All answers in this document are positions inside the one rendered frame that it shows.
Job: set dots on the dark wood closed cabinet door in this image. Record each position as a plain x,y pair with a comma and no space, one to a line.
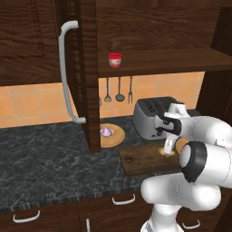
27,42

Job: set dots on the hanging grey meat fork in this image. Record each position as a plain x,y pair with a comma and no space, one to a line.
130,90

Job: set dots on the hanging grey utensil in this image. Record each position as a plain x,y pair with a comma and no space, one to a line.
100,101

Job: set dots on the purple frosted cupcake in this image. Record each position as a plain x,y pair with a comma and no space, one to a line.
106,132

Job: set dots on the dark wood open cabinet door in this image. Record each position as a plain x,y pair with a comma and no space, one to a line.
87,75

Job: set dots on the dark wood cabinet side panel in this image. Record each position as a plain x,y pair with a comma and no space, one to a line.
216,90

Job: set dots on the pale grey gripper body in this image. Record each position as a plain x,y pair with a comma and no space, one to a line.
170,144

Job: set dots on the dark wood cabinet shelf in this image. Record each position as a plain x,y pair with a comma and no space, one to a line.
163,62

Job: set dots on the dark wood drawer front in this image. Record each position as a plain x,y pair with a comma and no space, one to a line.
45,219
120,214

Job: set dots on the red lidded jam jar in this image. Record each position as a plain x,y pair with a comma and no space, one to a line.
115,60

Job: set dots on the hanging grey slotted spatula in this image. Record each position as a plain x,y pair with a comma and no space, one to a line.
107,93

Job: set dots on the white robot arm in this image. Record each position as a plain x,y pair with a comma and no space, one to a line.
196,169

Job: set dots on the hanging grey ladle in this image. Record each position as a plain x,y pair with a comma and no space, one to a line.
119,96

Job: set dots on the silver toaster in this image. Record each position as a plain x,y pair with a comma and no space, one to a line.
145,120

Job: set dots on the dark wooden cutting board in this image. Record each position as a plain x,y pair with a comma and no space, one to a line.
142,158

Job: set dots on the round light wooden board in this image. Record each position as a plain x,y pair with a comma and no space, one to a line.
117,136

